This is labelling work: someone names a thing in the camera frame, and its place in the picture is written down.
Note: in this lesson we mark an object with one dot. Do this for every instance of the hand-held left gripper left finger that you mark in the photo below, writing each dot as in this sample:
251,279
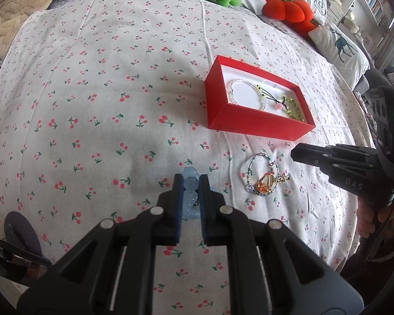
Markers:
179,203

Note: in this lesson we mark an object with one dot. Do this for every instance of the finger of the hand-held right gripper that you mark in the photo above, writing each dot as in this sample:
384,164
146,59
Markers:
354,182
315,154

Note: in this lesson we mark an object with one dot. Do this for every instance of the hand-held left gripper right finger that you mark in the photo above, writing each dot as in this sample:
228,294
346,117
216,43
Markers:
203,203

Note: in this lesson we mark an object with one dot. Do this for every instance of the red jewelry box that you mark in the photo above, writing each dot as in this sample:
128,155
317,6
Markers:
249,123

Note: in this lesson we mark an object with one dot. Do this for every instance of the person's right hand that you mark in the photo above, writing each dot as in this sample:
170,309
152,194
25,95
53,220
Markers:
367,218

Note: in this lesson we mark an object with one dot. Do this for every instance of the grey chair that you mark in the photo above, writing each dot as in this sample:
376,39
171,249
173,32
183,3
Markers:
377,78

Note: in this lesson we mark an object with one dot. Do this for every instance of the white deer print pillow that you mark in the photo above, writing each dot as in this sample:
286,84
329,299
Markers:
341,49

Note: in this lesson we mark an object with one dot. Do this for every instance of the cherry print bedsheet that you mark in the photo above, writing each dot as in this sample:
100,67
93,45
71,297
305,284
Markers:
101,105

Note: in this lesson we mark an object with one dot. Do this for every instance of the stack of books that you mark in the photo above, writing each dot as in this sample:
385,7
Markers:
334,6

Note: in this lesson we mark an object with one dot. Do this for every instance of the red orange plush toy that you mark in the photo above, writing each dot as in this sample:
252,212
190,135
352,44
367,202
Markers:
285,11

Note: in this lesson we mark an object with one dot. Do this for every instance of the dark round seat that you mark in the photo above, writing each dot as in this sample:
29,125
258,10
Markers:
19,236

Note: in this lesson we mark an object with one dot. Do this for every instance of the beige quilted blanket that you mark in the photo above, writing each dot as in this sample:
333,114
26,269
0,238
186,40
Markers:
16,3

